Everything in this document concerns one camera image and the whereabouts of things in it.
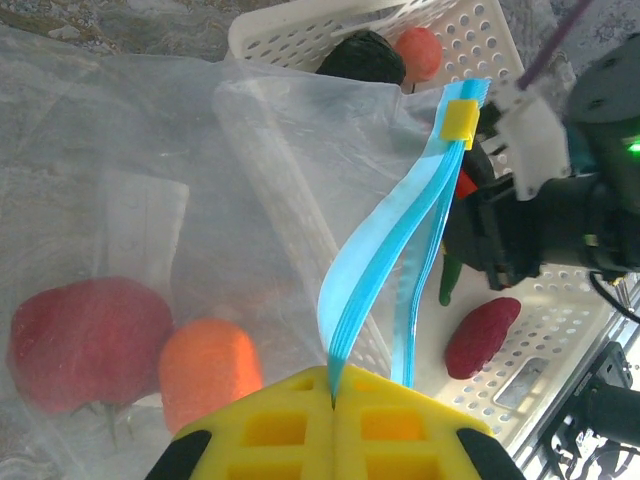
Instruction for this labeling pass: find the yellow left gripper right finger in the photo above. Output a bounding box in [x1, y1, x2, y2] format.
[333, 364, 526, 480]

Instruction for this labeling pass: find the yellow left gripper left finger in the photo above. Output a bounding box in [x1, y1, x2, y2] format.
[144, 366, 335, 480]

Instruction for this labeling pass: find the green toy cucumber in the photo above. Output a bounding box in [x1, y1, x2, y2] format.
[438, 249, 464, 307]

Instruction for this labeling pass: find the orange toy carrot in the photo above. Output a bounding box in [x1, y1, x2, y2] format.
[158, 318, 265, 436]

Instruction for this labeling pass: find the yellow zipper slider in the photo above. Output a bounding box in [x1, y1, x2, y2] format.
[439, 99, 481, 150]

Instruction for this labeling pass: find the red toy tomato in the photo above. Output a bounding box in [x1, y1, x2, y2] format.
[7, 277, 175, 416]

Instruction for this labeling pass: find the dark toy eggplant green tip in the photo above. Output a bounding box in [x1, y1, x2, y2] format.
[315, 29, 407, 86]

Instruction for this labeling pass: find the clear zip-top bag blue zipper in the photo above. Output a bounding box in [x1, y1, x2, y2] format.
[0, 24, 494, 480]

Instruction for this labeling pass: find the white perforated plastic basket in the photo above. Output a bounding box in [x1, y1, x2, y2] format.
[227, 0, 616, 441]

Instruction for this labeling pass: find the dark red toy sweet potato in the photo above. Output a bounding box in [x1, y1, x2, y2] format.
[443, 297, 522, 380]

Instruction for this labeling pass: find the black clamp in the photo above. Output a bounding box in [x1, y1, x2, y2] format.
[574, 343, 640, 444]

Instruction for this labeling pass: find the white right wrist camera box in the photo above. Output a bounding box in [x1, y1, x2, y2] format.
[482, 64, 576, 201]

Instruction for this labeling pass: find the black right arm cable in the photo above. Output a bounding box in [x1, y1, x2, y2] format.
[588, 269, 640, 324]

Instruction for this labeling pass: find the aluminium frame rail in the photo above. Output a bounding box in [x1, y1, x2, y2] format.
[509, 299, 640, 480]

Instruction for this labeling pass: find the purple cable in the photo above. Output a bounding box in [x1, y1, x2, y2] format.
[517, 0, 594, 91]

